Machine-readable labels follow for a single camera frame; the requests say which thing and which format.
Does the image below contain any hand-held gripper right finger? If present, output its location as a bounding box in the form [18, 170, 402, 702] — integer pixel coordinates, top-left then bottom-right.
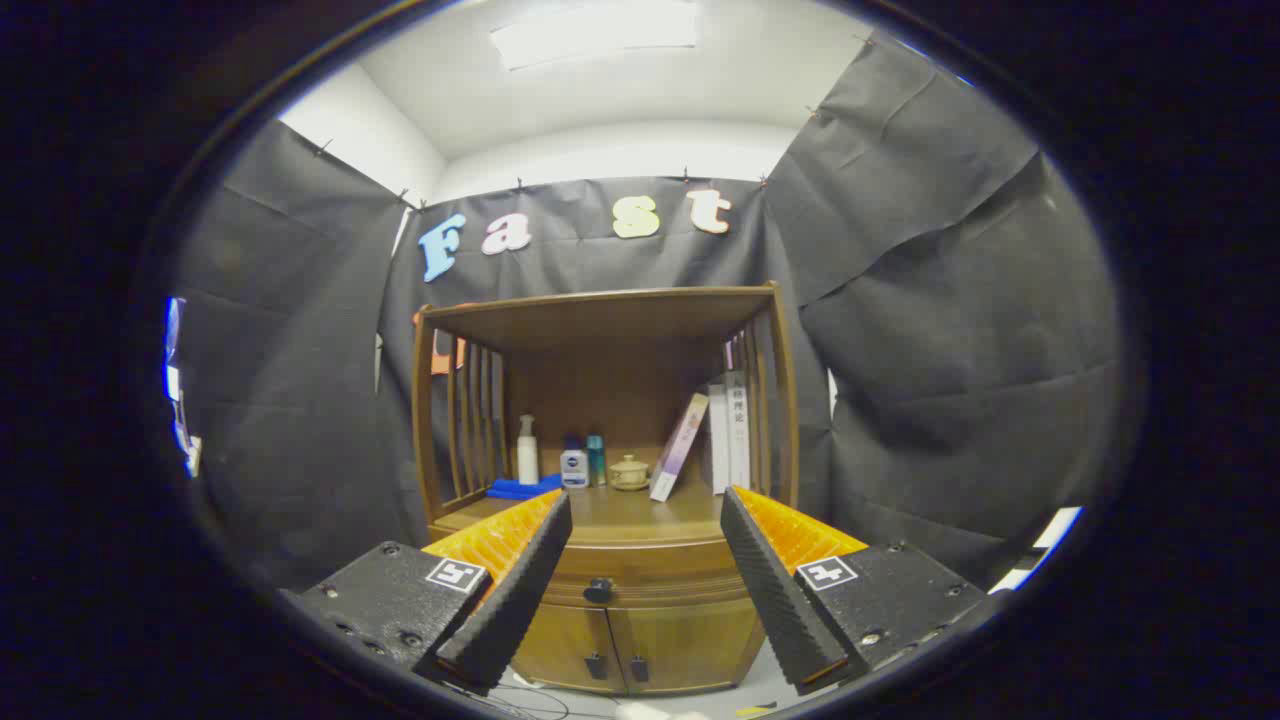
[720, 486, 991, 696]

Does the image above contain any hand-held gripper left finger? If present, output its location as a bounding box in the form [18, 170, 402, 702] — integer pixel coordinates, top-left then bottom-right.
[280, 488, 574, 696]

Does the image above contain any wooden cabinet door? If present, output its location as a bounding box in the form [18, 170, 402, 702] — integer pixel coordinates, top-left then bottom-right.
[512, 600, 626, 694]
[610, 597, 767, 693]

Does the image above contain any wooden countertop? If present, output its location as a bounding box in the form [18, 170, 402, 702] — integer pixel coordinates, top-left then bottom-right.
[432, 478, 739, 546]

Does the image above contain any wooden cabinet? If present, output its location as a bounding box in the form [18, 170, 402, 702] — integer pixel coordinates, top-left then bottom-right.
[412, 283, 801, 696]

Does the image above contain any blue cloth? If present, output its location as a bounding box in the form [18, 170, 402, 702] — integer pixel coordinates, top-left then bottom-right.
[486, 474, 563, 501]

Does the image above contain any white book with black lettering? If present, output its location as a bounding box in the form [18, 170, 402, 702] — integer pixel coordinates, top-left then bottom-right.
[725, 370, 753, 491]

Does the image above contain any purple book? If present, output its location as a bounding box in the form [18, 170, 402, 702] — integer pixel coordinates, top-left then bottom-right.
[649, 392, 711, 503]

